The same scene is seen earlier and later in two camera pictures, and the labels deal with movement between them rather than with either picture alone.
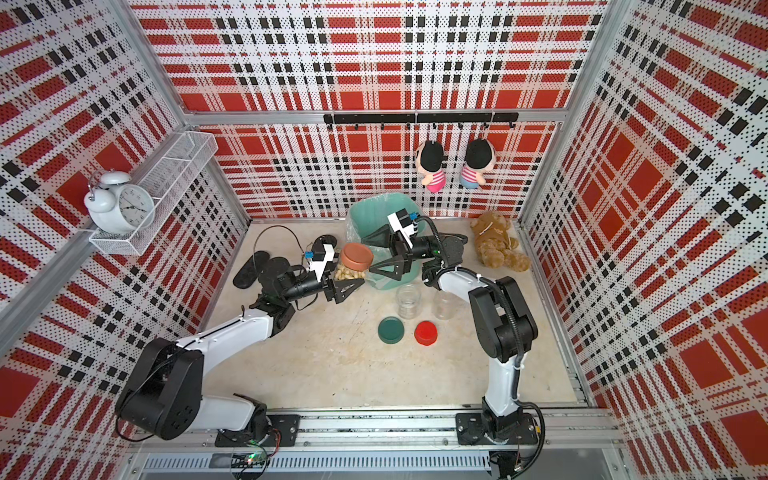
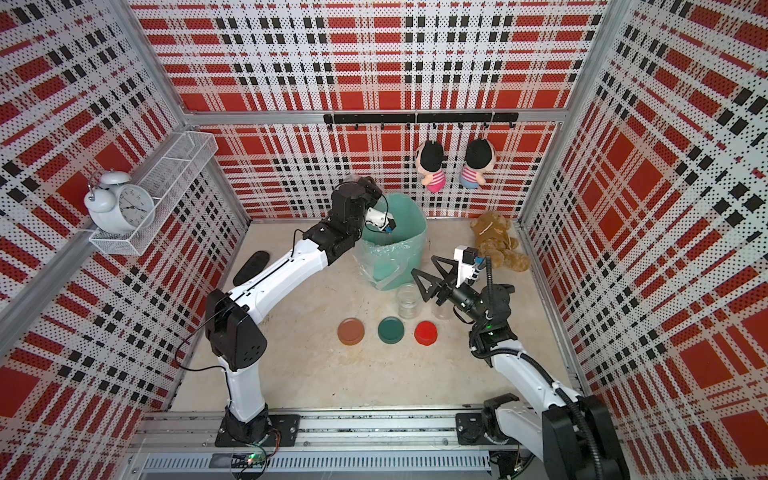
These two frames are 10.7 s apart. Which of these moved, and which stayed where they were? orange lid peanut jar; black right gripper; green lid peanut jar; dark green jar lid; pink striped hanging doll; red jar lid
Moved: orange lid peanut jar; black right gripper
Stayed: red jar lid; pink striped hanging doll; green lid peanut jar; dark green jar lid
